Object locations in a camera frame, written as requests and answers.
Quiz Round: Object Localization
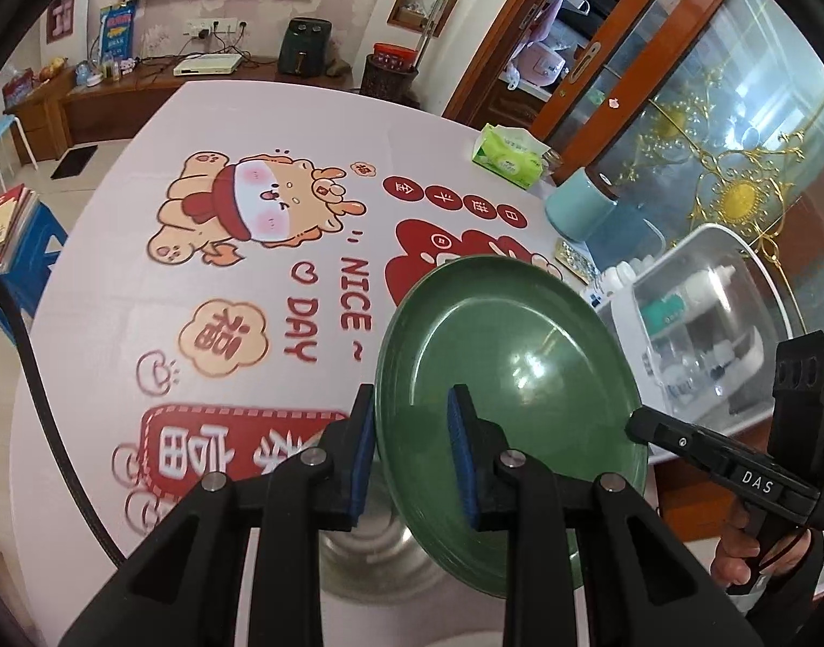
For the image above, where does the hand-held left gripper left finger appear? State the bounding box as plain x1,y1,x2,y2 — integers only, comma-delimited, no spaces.
58,384,376,647

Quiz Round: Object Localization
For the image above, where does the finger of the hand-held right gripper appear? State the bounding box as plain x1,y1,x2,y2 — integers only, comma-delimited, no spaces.
624,406,730,479

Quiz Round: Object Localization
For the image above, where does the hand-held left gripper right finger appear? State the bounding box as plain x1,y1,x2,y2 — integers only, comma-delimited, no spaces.
448,384,767,647

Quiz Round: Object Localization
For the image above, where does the green plate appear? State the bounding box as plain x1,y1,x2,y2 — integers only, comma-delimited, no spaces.
375,256,649,597

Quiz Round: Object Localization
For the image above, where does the large steel bowl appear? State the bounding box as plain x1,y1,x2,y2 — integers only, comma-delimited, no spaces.
318,485,447,604

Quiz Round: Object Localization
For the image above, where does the person's right hand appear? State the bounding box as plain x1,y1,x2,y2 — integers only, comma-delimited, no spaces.
712,526,812,587

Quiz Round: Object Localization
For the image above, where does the white sterilizer cabinet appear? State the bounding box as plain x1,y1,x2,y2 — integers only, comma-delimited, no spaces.
590,222,800,466

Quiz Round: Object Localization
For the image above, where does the small white bottle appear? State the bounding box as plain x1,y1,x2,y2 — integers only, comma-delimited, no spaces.
587,259,638,304

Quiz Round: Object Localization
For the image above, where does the pink printed tablecloth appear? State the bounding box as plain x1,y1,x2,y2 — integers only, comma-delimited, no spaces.
8,77,656,647

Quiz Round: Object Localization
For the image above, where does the teal cup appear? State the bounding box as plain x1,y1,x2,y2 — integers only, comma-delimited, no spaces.
543,167,621,244

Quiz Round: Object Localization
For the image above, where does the green tissue pack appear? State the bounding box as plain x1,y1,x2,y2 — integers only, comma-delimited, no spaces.
470,123,548,190

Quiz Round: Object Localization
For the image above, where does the dark wicker basket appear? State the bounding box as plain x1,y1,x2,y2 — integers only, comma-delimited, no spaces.
359,42,420,99

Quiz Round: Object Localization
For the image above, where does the blue plastic stool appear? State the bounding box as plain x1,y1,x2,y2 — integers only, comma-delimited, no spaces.
0,205,69,318

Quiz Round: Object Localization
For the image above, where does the pink rice cooker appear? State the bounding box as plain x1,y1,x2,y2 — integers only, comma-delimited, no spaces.
513,40,568,88

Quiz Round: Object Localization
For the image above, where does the black air fryer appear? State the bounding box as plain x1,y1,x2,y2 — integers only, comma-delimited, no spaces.
277,18,333,77

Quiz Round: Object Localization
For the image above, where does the black door mat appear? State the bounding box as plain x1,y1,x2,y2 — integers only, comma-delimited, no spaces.
51,147,99,181

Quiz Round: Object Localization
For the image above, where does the white set-top box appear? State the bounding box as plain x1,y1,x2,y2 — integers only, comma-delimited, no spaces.
173,52,243,77

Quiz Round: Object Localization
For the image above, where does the wooden framed glass door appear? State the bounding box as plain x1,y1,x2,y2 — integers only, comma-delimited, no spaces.
445,0,824,352

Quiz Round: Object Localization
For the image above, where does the wooden tv cabinet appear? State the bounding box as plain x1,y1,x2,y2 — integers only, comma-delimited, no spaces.
4,64,359,166

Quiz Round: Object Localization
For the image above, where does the stack of books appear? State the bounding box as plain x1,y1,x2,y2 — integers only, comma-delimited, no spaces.
0,183,39,271

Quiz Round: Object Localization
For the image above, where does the blue printed poster box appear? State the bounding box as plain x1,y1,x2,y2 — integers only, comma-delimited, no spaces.
98,1,138,61

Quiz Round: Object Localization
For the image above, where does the pink gift box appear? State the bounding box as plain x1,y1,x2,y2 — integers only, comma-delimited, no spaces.
1,69,39,112

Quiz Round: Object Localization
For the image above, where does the black cable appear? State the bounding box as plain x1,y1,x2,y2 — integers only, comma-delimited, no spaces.
0,259,126,567

